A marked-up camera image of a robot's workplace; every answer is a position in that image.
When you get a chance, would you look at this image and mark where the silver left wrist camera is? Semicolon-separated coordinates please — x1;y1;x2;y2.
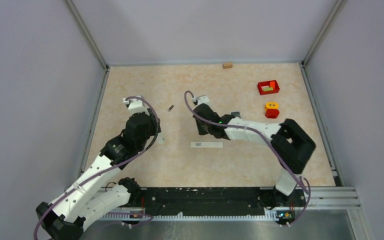
123;95;147;116

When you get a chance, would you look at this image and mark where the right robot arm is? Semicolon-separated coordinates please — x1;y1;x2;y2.
192;103;316;206

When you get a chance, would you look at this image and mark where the yellow block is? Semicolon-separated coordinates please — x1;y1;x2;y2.
264;102;279;111

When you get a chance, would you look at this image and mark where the red block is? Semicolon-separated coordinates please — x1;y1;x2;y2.
264;108;280;119

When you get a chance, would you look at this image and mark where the red bin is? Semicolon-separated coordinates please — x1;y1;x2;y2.
257;80;280;96

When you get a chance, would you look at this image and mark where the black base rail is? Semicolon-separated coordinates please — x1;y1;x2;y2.
118;177;305;217

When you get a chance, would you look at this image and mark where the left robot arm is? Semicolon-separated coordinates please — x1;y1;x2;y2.
33;110;161;240

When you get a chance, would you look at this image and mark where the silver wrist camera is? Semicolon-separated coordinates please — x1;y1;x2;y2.
123;95;147;116
192;95;210;106

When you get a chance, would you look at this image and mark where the long white remote control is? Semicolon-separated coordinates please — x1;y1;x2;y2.
156;132;166;145

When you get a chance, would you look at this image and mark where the long white battery cover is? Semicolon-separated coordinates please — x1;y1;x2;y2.
190;141;224;148

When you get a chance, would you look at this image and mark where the small wooden block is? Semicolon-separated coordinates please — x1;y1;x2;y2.
222;62;233;70

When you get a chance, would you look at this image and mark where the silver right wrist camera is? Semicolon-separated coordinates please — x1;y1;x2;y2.
192;95;210;106

